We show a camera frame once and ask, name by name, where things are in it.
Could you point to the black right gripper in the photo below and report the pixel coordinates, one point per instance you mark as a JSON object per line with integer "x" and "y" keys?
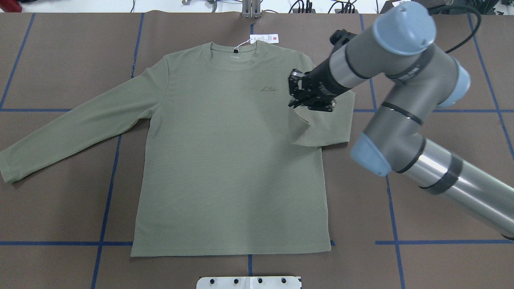
{"x": 322, "y": 82}

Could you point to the olive green long-sleeve shirt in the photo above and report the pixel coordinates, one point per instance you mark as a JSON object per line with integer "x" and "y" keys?
{"x": 229, "y": 167}

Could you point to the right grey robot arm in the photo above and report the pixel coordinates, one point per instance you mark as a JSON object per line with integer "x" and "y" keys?
{"x": 400, "y": 44}

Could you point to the white paper price tag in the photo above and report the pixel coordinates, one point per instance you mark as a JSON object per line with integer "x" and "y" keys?
{"x": 267, "y": 38}

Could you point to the red object at corner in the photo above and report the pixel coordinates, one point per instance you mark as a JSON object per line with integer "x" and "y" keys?
{"x": 10, "y": 6}

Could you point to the aluminium frame post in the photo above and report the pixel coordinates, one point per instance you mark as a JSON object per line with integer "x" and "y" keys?
{"x": 251, "y": 9}

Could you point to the metal clamp bracket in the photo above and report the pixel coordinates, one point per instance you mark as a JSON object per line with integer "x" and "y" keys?
{"x": 211, "y": 3}

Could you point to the white metal robot base pedestal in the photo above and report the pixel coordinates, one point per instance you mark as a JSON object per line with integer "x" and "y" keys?
{"x": 250, "y": 282}

